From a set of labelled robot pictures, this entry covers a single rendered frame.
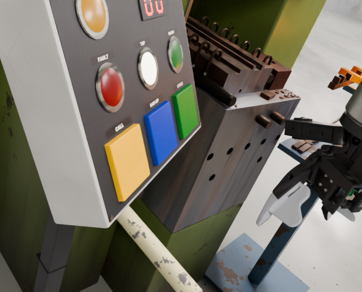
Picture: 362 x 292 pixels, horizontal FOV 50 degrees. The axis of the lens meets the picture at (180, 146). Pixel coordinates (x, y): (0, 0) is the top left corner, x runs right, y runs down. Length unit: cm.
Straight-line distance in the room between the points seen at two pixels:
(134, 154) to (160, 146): 7
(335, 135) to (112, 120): 30
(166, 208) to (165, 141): 63
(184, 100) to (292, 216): 25
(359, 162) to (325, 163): 4
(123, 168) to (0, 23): 20
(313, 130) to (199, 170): 52
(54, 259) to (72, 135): 45
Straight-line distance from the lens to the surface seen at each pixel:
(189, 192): 110
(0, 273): 161
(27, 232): 136
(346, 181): 54
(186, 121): 64
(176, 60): 63
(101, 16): 46
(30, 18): 41
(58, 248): 81
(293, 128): 61
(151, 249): 91
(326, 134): 57
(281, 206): 58
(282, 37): 140
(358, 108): 53
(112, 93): 46
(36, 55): 42
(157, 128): 55
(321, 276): 216
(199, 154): 104
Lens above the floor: 129
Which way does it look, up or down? 31 degrees down
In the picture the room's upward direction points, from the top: 21 degrees clockwise
